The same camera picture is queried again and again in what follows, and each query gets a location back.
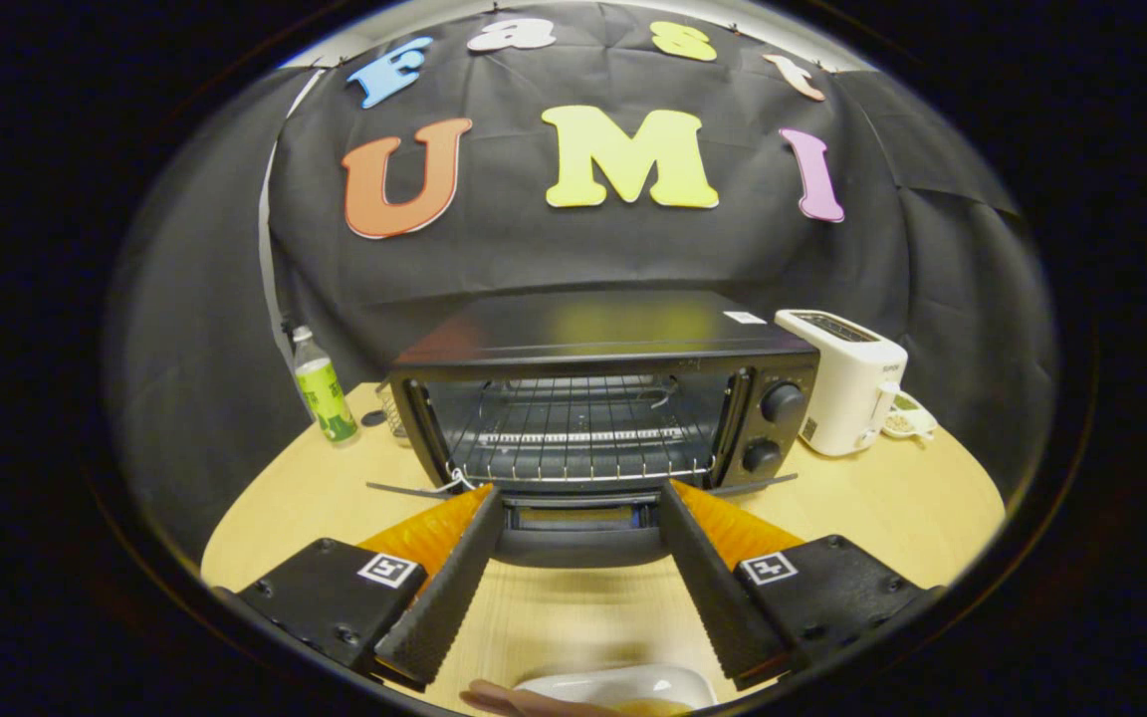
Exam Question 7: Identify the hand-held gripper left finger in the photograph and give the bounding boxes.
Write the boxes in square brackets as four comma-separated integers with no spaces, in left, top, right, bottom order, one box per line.
[235,486,503,693]

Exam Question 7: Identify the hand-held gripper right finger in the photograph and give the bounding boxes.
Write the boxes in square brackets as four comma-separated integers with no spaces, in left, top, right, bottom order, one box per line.
[657,481,943,690]

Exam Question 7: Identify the black toaster oven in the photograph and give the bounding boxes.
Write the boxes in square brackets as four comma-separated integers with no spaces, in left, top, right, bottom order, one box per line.
[366,289,821,569]

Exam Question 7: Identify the white slot toaster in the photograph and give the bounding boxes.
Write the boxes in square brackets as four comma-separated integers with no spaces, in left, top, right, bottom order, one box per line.
[775,309,909,457]

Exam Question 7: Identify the white plate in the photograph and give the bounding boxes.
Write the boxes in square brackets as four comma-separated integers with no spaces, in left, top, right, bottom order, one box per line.
[514,665,717,713]

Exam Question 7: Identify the small clear glass cup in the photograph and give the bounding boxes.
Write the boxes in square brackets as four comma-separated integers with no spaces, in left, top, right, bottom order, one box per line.
[374,383,410,439]

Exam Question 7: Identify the green label plastic bottle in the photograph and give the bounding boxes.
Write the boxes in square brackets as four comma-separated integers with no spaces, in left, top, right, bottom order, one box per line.
[292,326,360,446]

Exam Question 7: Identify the small white dish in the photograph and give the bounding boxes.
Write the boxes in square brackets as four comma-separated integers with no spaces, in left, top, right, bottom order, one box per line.
[882,391,938,442]

